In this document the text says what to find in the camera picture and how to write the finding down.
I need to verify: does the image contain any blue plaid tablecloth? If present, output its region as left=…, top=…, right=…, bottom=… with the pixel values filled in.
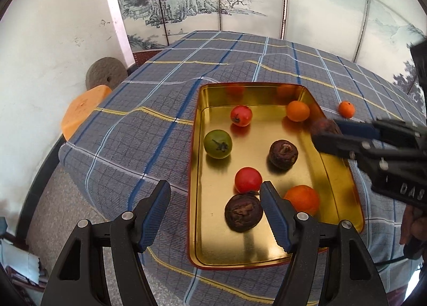
left=59, top=31, right=426, bottom=305

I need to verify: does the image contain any person's right hand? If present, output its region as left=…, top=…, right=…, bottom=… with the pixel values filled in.
left=400, top=205, right=427, bottom=245

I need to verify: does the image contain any round stone millstone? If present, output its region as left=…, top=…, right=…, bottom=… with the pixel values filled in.
left=85, top=57, right=128, bottom=90

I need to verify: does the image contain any large bumpy orange tangerine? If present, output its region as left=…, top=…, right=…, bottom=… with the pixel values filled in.
left=284, top=185, right=321, bottom=216

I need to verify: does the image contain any brown fruit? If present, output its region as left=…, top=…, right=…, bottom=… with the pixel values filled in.
left=310, top=118, right=342, bottom=136
left=224, top=192, right=263, bottom=233
left=268, top=140, right=298, bottom=170

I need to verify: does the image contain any painted landscape folding screen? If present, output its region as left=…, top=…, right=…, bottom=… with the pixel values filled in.
left=117, top=0, right=426, bottom=110

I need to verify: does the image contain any small red tomato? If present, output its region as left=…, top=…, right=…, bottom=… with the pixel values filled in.
left=235, top=167, right=263, bottom=194

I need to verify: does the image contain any large red tomato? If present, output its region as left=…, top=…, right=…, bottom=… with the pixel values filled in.
left=230, top=105, right=252, bottom=127

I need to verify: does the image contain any orange round stool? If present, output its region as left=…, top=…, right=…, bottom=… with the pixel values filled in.
left=61, top=85, right=112, bottom=141

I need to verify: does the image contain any smooth orange fruit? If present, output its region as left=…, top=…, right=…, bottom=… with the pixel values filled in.
left=287, top=101, right=310, bottom=122

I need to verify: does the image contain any small orange tangerine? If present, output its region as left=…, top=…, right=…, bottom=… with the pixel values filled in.
left=338, top=101, right=355, bottom=119

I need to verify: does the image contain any red gold toffee tin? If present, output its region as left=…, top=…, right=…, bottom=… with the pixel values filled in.
left=187, top=83, right=364, bottom=270

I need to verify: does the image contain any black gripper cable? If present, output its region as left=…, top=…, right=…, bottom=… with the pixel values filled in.
left=373, top=255, right=410, bottom=266

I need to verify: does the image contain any large green tomato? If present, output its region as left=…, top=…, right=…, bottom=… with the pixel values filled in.
left=203, top=130, right=232, bottom=159

